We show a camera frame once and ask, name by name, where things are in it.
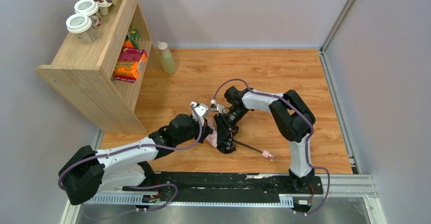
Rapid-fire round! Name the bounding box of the pink folding umbrella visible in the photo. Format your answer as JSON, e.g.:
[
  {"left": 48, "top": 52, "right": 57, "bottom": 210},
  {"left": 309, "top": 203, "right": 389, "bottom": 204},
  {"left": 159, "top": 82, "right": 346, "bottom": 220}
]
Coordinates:
[{"left": 205, "top": 119, "right": 275, "bottom": 162}]

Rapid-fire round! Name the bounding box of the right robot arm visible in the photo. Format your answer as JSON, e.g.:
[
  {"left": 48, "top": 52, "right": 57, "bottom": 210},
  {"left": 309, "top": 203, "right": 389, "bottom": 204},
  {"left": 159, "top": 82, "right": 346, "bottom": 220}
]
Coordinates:
[{"left": 210, "top": 86, "right": 316, "bottom": 191}]

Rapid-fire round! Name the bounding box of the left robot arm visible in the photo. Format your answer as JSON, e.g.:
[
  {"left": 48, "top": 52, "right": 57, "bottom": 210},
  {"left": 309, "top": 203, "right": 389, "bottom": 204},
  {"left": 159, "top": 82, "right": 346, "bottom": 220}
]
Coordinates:
[{"left": 57, "top": 114, "right": 215, "bottom": 205}]

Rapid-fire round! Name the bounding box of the green squeeze bottle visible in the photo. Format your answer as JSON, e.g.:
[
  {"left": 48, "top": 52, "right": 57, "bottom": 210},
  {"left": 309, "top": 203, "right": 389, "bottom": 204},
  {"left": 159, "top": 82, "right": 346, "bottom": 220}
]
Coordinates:
[{"left": 158, "top": 41, "right": 176, "bottom": 75}]

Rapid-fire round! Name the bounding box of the orange pink snack box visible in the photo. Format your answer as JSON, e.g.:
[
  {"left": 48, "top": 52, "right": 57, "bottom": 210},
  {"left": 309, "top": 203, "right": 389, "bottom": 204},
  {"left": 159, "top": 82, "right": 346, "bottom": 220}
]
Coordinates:
[{"left": 113, "top": 46, "right": 147, "bottom": 83}]

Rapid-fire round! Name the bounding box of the wooden shelf unit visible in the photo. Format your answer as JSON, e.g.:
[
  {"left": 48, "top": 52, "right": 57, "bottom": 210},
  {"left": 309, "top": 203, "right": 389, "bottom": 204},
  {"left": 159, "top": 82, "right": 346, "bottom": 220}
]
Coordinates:
[{"left": 36, "top": 0, "right": 161, "bottom": 135}]

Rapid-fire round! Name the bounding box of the green carton on shelf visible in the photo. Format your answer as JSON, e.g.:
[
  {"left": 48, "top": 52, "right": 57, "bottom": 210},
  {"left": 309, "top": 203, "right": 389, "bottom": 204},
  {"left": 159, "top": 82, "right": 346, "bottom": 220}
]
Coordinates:
[{"left": 125, "top": 28, "right": 142, "bottom": 49}]

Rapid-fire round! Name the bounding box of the white lidded jar front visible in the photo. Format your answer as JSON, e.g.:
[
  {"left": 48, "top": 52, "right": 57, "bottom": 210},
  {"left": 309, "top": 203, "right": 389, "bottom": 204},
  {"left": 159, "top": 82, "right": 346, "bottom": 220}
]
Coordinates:
[{"left": 66, "top": 14, "right": 97, "bottom": 44}]

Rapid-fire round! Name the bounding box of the white lidded jar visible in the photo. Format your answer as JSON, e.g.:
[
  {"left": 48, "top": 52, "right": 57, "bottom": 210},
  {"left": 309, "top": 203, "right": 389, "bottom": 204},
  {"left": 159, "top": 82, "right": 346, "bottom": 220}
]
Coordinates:
[
  {"left": 66, "top": 14, "right": 97, "bottom": 44},
  {"left": 74, "top": 0, "right": 102, "bottom": 27}
]

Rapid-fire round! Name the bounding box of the white lidded jar rear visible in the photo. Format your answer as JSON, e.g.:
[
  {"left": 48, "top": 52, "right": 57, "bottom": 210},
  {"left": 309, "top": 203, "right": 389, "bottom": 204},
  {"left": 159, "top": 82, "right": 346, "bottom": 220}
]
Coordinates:
[{"left": 74, "top": 0, "right": 102, "bottom": 27}]

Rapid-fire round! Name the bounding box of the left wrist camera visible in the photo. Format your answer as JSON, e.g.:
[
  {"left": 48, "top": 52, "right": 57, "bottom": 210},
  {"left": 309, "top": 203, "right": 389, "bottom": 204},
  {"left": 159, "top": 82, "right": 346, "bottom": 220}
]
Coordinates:
[{"left": 191, "top": 101, "right": 210, "bottom": 126}]

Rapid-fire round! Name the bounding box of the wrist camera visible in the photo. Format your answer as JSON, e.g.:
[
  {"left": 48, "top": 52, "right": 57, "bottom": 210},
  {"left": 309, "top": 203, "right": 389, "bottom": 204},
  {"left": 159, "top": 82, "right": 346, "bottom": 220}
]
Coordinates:
[
  {"left": 210, "top": 99, "right": 225, "bottom": 113},
  {"left": 191, "top": 101, "right": 210, "bottom": 126}
]

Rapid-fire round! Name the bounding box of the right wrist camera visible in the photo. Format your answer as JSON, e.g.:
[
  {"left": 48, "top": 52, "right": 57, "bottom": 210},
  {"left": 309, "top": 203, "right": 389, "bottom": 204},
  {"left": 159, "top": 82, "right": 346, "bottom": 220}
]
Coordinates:
[{"left": 210, "top": 99, "right": 225, "bottom": 113}]

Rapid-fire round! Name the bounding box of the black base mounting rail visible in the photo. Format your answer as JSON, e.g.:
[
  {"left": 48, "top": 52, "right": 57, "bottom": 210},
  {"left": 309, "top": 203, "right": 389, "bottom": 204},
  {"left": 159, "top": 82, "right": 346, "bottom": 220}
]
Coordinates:
[{"left": 139, "top": 172, "right": 325, "bottom": 207}]

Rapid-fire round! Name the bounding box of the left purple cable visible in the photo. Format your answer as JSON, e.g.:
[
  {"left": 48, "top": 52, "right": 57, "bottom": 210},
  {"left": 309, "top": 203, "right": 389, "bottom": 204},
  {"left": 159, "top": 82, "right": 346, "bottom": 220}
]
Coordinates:
[{"left": 57, "top": 105, "right": 204, "bottom": 213}]

